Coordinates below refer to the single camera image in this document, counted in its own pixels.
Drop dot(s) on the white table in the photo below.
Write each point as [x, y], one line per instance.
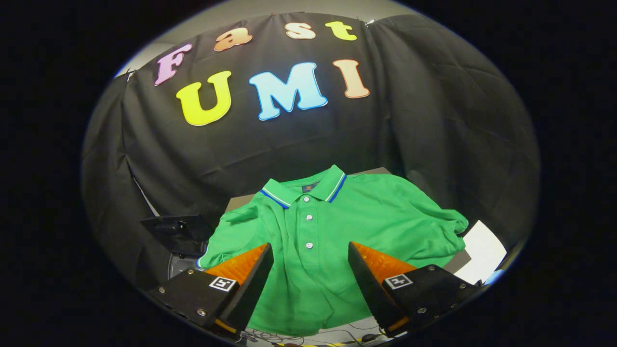
[482, 250]

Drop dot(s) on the black backdrop cloth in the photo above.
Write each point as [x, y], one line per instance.
[241, 154]

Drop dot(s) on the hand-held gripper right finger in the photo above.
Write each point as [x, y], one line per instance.
[368, 284]

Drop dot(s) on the green polo shirt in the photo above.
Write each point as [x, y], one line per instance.
[313, 279]

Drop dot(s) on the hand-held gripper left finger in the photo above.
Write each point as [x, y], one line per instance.
[253, 284]

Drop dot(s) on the beige cabinet with dark top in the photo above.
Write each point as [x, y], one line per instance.
[241, 202]

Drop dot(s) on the blue item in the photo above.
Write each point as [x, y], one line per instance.
[494, 277]

